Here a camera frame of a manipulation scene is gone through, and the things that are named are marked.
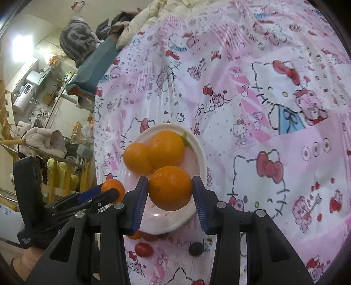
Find large red tomato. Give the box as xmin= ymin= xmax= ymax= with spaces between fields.
xmin=140 ymin=232 xmax=159 ymax=242

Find person's left hand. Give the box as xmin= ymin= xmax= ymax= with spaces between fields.
xmin=11 ymin=246 xmax=44 ymax=281

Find grey striped cat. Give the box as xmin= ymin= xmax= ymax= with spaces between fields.
xmin=59 ymin=15 xmax=103 ymax=68

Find dark purple grape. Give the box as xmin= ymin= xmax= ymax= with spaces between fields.
xmin=188 ymin=242 xmax=205 ymax=257

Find cream duvet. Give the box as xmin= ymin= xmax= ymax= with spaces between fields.
xmin=115 ymin=1 xmax=196 ymax=50

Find medium orange mandarin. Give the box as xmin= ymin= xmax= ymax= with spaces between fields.
xmin=149 ymin=166 xmax=192 ymax=211

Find large orange with leaf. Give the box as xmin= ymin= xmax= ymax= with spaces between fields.
xmin=148 ymin=130 xmax=192 ymax=169

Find yellow wooden chair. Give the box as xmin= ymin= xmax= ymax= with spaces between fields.
xmin=0 ymin=138 xmax=94 ymax=205

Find grey beige towel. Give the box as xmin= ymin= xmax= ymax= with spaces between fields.
xmin=18 ymin=127 xmax=66 ymax=158

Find small orange mandarin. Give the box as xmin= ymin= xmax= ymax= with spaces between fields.
xmin=127 ymin=230 xmax=142 ymax=240

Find teal blanket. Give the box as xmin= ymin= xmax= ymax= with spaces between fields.
xmin=65 ymin=35 xmax=119 ymax=100

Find Hello Kitty pink tablecloth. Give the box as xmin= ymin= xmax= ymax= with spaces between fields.
xmin=94 ymin=1 xmax=350 ymax=282

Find white pink plate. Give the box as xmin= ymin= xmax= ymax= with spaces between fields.
xmin=117 ymin=123 xmax=207 ymax=235

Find white rice cooker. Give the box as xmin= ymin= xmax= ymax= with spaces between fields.
xmin=13 ymin=83 xmax=35 ymax=115

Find red cherry tomato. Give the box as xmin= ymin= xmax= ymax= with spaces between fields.
xmin=134 ymin=242 xmax=154 ymax=258

